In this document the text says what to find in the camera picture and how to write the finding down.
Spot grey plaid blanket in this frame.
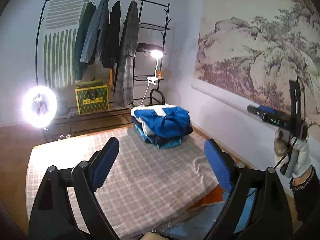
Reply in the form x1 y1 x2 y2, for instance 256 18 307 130
25 127 218 239

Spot dark green hanging jacket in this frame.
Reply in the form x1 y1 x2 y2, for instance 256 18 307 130
73 2 96 83

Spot right forearm dark sleeve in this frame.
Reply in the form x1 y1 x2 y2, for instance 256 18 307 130
290 165 319 223

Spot black metal bed frame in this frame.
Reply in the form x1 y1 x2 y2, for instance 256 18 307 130
149 88 165 106

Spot teal and navy folded clothes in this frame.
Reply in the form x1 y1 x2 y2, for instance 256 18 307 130
131 115 194 149

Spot blue denim hanging jacket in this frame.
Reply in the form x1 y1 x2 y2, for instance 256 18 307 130
80 0 109 64

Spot white and blue work jacket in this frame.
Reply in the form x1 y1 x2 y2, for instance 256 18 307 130
131 104 190 139

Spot white clip desk lamp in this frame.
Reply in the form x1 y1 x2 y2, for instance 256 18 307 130
139 49 164 107

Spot blue floor mat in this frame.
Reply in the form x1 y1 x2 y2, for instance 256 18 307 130
161 189 256 239

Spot yellow green patterned box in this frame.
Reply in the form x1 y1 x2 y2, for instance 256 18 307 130
75 85 109 115

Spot black metal clothes rack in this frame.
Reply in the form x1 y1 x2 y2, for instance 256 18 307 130
35 0 168 142

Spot orange cloth under blanket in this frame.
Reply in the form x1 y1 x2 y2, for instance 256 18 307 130
187 185 223 211

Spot white gloved right hand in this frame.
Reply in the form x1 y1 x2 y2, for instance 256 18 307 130
274 128 311 178

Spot green striped wall hanging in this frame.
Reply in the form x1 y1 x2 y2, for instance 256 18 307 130
43 0 89 88

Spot black hanging jacket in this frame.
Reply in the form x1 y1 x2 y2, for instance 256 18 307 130
103 1 121 69

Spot landscape painting wall scroll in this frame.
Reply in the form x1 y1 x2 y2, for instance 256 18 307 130
194 0 319 137

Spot ring light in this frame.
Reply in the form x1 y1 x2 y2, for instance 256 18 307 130
22 86 57 128

